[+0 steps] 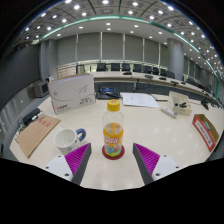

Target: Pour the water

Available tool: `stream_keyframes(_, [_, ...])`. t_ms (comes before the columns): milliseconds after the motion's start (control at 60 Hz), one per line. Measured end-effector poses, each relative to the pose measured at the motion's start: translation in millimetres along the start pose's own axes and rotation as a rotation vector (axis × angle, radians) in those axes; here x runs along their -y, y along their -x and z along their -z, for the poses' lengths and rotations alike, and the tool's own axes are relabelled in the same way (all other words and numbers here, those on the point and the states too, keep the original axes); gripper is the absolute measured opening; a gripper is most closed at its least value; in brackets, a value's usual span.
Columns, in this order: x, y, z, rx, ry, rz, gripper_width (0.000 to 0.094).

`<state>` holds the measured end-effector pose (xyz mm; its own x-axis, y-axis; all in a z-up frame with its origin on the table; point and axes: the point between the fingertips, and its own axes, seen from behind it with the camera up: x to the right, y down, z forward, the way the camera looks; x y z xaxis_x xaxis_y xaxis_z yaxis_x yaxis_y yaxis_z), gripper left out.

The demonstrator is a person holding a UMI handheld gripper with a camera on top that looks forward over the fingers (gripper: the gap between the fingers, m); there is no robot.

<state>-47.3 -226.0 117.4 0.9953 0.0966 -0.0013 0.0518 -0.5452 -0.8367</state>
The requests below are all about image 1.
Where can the grey box monitor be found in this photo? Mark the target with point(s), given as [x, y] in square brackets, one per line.
[41, 89]

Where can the yellow-capped clear drink bottle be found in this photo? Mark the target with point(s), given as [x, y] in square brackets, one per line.
[113, 136]

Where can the black laptop bag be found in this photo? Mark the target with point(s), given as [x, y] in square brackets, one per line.
[107, 92]

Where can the small open white box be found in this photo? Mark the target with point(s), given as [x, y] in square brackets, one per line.
[180, 105]

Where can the white cardboard paper box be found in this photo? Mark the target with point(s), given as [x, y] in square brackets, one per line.
[71, 93]

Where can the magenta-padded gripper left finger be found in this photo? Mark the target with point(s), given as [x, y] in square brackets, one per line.
[78, 160]

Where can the long curved conference desk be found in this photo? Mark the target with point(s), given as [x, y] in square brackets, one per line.
[150, 81]

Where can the brown paper envelope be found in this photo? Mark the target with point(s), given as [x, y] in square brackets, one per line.
[36, 133]

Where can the round ceiling lights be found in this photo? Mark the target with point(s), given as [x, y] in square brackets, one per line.
[76, 6]

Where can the black flat device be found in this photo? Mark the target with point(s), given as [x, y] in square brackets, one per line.
[30, 116]

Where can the flat round red coaster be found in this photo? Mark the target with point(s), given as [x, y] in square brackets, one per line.
[105, 155]

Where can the white power strip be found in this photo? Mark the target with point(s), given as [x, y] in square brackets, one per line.
[169, 112]

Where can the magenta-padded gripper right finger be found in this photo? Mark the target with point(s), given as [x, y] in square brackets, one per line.
[148, 160]

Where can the white paper sheet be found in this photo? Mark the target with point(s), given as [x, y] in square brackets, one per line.
[140, 100]

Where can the black office chairs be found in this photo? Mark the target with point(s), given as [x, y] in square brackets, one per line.
[115, 66]

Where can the red and white cardboard box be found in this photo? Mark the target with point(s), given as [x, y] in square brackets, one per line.
[203, 130]

